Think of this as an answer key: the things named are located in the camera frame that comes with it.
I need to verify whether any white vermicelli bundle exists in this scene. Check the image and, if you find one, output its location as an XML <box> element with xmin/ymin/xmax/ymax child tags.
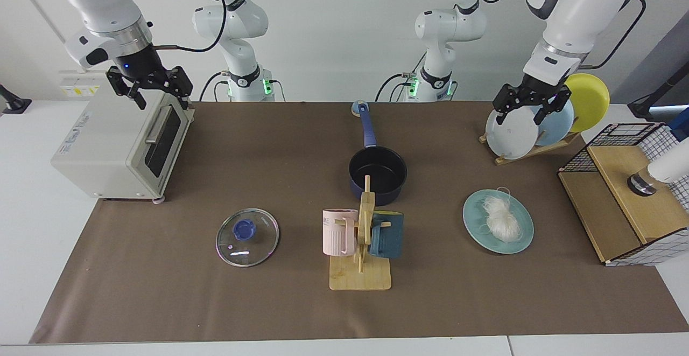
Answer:
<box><xmin>481</xmin><ymin>186</ymin><xmax>523</xmax><ymax>242</ymax></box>

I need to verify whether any glass lid with blue knob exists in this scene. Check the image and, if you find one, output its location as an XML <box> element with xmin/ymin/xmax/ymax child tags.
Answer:
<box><xmin>216</xmin><ymin>208</ymin><xmax>280</xmax><ymax>268</ymax></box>

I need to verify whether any light blue plate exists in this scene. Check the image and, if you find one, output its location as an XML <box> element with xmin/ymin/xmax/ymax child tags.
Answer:
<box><xmin>521</xmin><ymin>97</ymin><xmax>575</xmax><ymax>146</ymax></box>

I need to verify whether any pale grey plate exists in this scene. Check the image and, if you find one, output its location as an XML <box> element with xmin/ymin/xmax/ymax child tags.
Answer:
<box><xmin>486</xmin><ymin>101</ymin><xmax>539</xmax><ymax>160</ymax></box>

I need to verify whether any wooden plate rack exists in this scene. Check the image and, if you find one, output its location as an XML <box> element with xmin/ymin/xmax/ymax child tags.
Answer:
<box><xmin>479</xmin><ymin>130</ymin><xmax>582</xmax><ymax>166</ymax></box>

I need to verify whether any yellow plate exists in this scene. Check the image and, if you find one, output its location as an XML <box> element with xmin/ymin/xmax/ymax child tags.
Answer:
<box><xmin>554</xmin><ymin>73</ymin><xmax>610</xmax><ymax>133</ymax></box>

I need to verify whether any teal plate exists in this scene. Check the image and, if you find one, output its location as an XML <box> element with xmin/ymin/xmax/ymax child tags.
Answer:
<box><xmin>463</xmin><ymin>189</ymin><xmax>535</xmax><ymax>255</ymax></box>

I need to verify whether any pale toaster oven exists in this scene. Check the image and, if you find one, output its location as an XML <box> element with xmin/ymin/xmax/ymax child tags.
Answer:
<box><xmin>51</xmin><ymin>71</ymin><xmax>195</xmax><ymax>205</ymax></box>

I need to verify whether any blue block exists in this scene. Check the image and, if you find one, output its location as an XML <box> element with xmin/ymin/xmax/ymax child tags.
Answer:
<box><xmin>669</xmin><ymin>107</ymin><xmax>689</xmax><ymax>142</ymax></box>

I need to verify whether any dark teal mug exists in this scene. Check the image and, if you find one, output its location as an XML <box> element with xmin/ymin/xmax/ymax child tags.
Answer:
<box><xmin>369</xmin><ymin>212</ymin><xmax>404</xmax><ymax>260</ymax></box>

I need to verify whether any pink ribbed mug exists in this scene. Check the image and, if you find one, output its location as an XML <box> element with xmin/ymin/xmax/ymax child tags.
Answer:
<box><xmin>322</xmin><ymin>209</ymin><xmax>359</xmax><ymax>257</ymax></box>

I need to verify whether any brown table cloth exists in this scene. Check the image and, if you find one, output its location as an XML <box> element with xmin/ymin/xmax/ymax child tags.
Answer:
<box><xmin>30</xmin><ymin>102</ymin><xmax>689</xmax><ymax>344</ymax></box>

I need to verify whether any wooden cup stand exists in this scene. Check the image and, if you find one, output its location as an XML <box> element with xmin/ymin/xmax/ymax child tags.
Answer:
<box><xmin>329</xmin><ymin>175</ymin><xmax>392</xmax><ymax>291</ymax></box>

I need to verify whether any white wall socket strip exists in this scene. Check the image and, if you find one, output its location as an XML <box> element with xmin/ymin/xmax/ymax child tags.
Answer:
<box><xmin>58</xmin><ymin>71</ymin><xmax>108</xmax><ymax>98</ymax></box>

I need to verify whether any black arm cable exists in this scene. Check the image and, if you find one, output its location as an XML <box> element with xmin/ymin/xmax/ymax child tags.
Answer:
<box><xmin>153</xmin><ymin>0</ymin><xmax>228</xmax><ymax>54</ymax></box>
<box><xmin>471</xmin><ymin>0</ymin><xmax>646</xmax><ymax>71</ymax></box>

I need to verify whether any wire basket with wooden floor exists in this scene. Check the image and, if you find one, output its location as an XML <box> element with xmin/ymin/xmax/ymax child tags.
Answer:
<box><xmin>558</xmin><ymin>123</ymin><xmax>689</xmax><ymax>267</ymax></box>

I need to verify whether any black clamp mount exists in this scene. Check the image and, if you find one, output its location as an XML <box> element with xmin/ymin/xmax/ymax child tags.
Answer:
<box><xmin>0</xmin><ymin>84</ymin><xmax>32</xmax><ymax>115</ymax></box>

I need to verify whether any dark pot with blue handle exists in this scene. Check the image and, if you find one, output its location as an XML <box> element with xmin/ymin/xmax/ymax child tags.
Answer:
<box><xmin>349</xmin><ymin>104</ymin><xmax>408</xmax><ymax>207</ymax></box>

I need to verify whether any white tube with black ring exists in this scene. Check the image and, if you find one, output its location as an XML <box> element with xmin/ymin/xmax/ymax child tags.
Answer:
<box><xmin>627</xmin><ymin>141</ymin><xmax>689</xmax><ymax>197</ymax></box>

